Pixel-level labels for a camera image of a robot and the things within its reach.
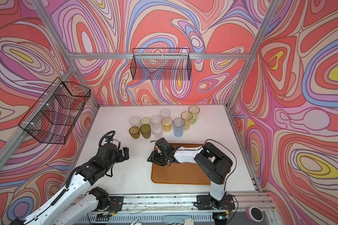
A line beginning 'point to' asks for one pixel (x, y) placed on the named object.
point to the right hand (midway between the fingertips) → (151, 164)
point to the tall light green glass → (195, 110)
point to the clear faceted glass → (134, 121)
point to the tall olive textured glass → (145, 131)
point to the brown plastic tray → (180, 173)
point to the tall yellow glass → (187, 116)
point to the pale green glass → (145, 120)
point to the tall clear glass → (157, 129)
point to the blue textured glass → (179, 124)
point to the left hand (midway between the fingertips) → (124, 149)
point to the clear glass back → (165, 113)
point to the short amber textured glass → (134, 131)
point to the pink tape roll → (254, 214)
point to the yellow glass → (167, 123)
